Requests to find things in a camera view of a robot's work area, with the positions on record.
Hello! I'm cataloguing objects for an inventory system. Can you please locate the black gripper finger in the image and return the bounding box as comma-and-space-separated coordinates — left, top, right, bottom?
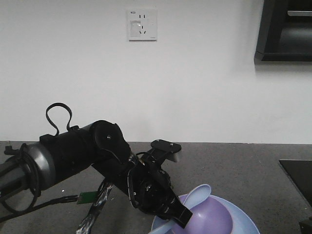
168, 197, 193, 228

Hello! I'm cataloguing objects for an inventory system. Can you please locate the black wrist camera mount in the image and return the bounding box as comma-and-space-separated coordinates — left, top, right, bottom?
140, 139, 182, 166

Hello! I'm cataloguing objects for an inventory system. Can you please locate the white wall power socket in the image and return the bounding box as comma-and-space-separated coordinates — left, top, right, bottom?
126, 8, 157, 41

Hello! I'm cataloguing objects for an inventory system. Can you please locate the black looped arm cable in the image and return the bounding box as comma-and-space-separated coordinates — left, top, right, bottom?
45, 102, 73, 137

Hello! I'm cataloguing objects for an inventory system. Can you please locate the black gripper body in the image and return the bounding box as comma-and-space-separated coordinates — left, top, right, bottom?
127, 160, 177, 218

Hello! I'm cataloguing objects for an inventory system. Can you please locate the green circuit board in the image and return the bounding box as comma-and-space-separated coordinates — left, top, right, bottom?
77, 191, 98, 204

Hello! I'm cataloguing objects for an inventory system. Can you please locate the light blue plastic spoon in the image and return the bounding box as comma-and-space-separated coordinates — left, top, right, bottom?
149, 184, 212, 234

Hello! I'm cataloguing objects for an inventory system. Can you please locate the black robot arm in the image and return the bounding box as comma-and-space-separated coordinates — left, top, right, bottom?
0, 120, 192, 227

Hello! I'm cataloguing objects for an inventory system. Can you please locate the purple plastic bowl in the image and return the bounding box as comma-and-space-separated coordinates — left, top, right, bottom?
168, 195, 233, 234

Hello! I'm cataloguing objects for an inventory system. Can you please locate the black induction cooktop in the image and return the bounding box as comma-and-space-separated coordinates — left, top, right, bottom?
279, 159, 312, 206

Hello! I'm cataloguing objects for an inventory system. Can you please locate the light blue plastic plate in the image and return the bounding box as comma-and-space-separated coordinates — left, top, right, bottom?
151, 194, 260, 234

